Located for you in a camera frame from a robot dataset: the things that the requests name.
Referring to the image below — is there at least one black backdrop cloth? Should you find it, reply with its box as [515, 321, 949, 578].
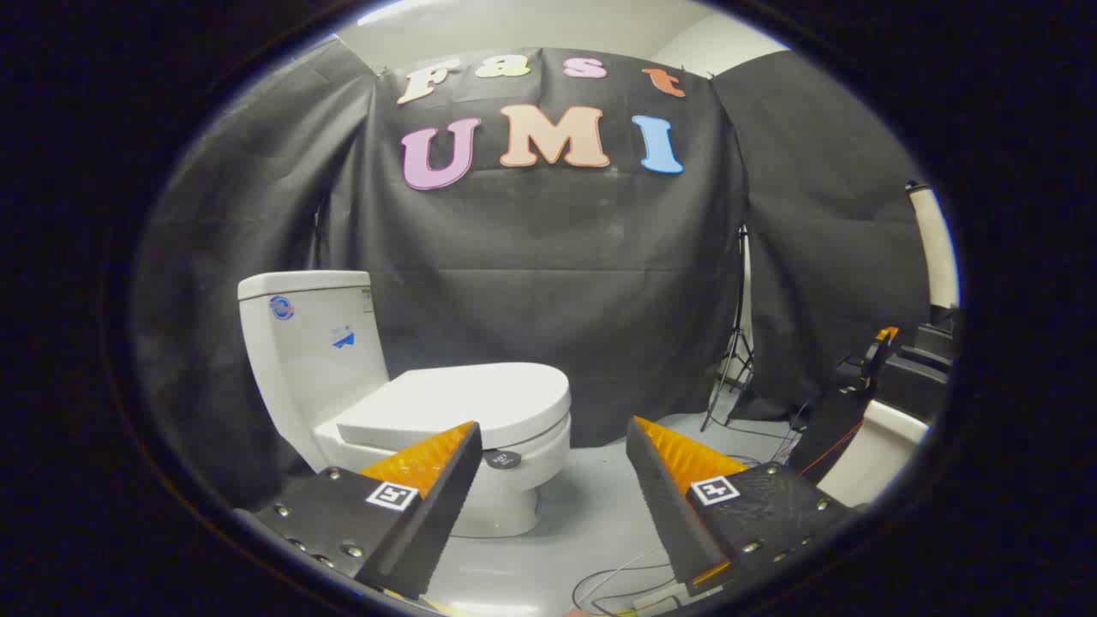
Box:
[133, 39, 935, 515]

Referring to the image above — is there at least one white curved plastic object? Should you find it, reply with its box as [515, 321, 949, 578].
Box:
[818, 400, 931, 508]

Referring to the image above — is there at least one white floor cable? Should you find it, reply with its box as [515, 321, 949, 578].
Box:
[570, 548, 686, 614]

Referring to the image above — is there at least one orange and black gripper device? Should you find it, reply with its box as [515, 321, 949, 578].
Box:
[844, 326, 901, 395]

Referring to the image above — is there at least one red cable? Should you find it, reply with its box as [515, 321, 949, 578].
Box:
[801, 420, 862, 476]

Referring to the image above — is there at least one black tripod light stand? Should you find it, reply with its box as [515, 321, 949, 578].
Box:
[701, 225, 757, 432]

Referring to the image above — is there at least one white toilet lid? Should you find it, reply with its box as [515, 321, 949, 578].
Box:
[334, 362, 572, 452]

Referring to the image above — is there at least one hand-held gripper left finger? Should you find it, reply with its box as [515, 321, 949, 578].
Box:
[233, 420, 483, 601]

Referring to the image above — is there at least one white ceramic toilet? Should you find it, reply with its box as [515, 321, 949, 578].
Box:
[237, 271, 572, 539]

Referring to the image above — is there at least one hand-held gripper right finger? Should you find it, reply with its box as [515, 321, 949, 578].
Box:
[626, 416, 858, 598]

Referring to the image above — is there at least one black equipment case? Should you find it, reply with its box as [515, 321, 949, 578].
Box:
[874, 321, 956, 425]

